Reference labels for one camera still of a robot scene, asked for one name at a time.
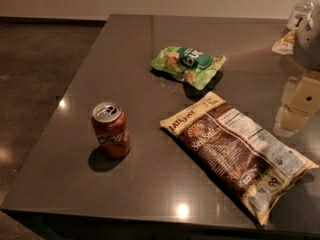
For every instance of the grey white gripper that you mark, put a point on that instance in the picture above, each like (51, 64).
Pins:
(309, 45)

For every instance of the green rice chip bag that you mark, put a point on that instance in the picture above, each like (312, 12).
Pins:
(188, 65)

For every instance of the brown sea salt chip bag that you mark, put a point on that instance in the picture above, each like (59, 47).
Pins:
(253, 165)

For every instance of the red coke can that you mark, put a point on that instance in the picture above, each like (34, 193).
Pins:
(110, 126)

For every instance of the clear plastic water bottle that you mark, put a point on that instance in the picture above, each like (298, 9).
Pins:
(300, 11)

